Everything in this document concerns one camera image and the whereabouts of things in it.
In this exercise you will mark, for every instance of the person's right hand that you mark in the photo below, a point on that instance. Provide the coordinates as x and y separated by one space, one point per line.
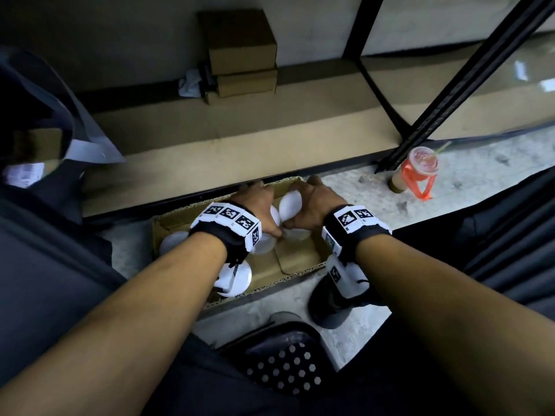
321 203

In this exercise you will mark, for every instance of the white crumpled paper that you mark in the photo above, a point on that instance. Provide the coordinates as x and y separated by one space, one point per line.
191 84

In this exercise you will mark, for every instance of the plastic drink cup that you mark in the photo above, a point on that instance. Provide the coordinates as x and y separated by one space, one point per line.
422 160

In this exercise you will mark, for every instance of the person's left hand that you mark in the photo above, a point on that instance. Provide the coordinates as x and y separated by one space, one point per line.
256 203

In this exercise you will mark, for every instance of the person's leg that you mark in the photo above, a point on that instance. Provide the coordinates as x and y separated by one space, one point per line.
498 220
43 277

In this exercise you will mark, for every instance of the orange plastic bag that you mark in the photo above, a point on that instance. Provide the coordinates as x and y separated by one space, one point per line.
418 184

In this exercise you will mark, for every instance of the person's right dark shoe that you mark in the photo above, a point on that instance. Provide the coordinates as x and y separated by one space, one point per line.
329 309

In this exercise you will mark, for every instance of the pale drinking straw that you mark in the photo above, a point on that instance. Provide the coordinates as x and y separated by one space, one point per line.
443 148

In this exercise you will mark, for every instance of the person's right leg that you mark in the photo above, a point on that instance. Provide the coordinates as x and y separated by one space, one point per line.
498 220

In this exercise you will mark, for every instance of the tall small brown carton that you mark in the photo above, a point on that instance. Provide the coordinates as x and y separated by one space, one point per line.
243 43

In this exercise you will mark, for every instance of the cardboard box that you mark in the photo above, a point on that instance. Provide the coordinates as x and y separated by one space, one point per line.
299 257

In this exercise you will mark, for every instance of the black metal wooden shelf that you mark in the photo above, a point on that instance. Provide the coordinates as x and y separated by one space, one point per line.
260 138

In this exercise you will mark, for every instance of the dark grey plastic bag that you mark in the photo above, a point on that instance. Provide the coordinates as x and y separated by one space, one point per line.
43 103

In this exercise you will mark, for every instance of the person's left leg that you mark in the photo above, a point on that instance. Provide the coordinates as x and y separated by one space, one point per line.
43 277

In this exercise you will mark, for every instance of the black perforated stool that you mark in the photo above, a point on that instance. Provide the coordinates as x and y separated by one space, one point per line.
282 363

